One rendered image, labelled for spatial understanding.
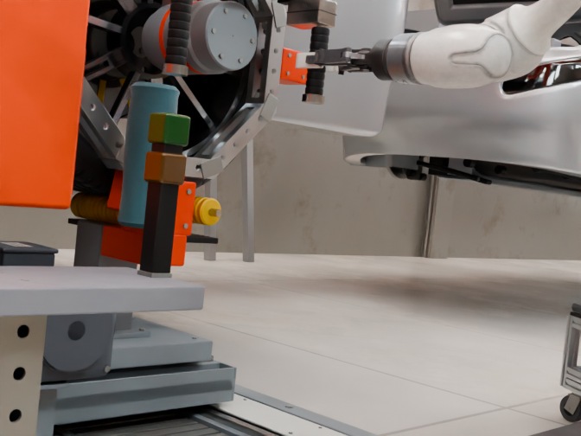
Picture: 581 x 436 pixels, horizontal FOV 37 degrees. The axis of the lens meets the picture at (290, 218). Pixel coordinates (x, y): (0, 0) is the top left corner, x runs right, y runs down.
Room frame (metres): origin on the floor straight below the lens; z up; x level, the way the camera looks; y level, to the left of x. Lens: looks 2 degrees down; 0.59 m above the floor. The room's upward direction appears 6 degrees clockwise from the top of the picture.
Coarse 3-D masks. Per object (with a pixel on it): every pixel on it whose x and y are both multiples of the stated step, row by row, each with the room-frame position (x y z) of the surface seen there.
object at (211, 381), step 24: (72, 384) 1.63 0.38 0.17; (96, 384) 1.67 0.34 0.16; (120, 384) 1.71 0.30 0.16; (144, 384) 1.75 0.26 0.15; (168, 384) 1.79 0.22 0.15; (192, 384) 1.84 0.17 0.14; (216, 384) 1.89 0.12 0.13; (72, 408) 1.64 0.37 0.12; (96, 408) 1.67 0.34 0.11; (120, 408) 1.71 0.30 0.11; (144, 408) 1.76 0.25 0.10; (168, 408) 1.80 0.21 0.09
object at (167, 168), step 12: (156, 156) 1.10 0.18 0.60; (168, 156) 1.10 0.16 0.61; (180, 156) 1.11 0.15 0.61; (144, 168) 1.12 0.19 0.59; (156, 168) 1.10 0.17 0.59; (168, 168) 1.10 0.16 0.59; (180, 168) 1.12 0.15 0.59; (144, 180) 1.12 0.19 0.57; (156, 180) 1.10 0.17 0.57; (168, 180) 1.10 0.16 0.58; (180, 180) 1.12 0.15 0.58
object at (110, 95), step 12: (96, 0) 1.90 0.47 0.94; (108, 0) 1.92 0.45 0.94; (96, 12) 1.89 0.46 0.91; (108, 12) 1.87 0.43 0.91; (96, 36) 1.85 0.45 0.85; (96, 48) 1.86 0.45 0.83; (84, 72) 1.89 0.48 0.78; (108, 72) 1.88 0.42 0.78; (96, 84) 1.91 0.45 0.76; (108, 84) 1.94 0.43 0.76; (108, 96) 1.94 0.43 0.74; (108, 108) 1.94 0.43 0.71
